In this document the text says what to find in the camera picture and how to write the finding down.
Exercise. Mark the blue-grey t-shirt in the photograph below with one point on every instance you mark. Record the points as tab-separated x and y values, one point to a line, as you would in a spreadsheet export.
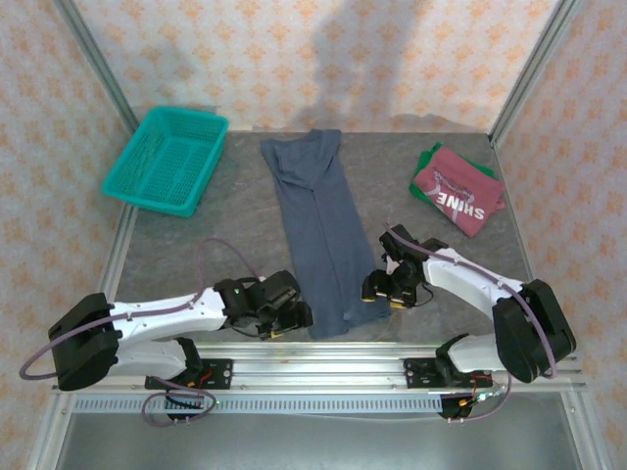
323	235

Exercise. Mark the maroon t-shirt with SHINE print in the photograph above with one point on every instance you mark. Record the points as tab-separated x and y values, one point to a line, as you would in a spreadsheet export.
460	181

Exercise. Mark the green t-shirt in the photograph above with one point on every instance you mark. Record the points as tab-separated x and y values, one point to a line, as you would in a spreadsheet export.
425	161

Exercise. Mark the grey metal panel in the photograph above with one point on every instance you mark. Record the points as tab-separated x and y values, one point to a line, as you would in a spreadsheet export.
313	445

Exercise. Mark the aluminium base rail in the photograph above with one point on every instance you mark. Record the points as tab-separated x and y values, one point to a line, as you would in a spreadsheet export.
313	367

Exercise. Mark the teal plastic basket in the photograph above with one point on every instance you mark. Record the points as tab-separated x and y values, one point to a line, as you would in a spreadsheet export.
166	156

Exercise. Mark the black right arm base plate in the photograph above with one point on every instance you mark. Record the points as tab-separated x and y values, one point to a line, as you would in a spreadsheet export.
416	372

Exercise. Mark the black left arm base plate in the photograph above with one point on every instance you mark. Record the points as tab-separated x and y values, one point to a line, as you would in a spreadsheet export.
223	367

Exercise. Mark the aluminium frame post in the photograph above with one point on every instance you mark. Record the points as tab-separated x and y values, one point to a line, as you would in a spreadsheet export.
534	63
98	63

